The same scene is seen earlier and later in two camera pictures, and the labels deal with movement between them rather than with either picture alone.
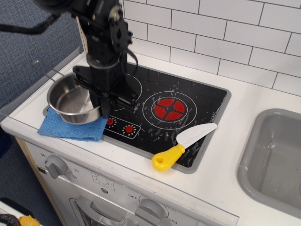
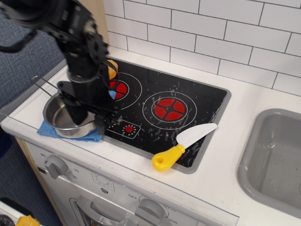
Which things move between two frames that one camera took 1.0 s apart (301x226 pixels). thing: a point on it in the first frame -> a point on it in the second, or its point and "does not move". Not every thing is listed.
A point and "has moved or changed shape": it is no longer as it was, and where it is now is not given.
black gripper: x=106 y=78 -> x=91 y=92
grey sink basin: x=269 y=166 does not move
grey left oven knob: x=55 y=166 does not move
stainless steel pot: x=71 y=100 has moved or changed shape
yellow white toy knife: x=164 y=160 does not move
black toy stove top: x=172 y=109 does not move
